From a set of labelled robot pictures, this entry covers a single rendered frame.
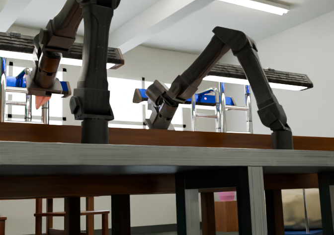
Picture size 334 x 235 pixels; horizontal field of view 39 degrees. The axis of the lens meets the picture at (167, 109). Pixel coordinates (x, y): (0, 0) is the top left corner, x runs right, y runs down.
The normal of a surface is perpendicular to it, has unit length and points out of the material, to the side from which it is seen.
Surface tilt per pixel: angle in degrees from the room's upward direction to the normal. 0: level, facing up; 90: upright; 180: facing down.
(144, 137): 90
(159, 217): 90
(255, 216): 90
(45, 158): 90
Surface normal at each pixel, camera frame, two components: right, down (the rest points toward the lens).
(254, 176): 0.54, -0.17
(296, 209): 0.34, -0.22
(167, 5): -0.84, -0.07
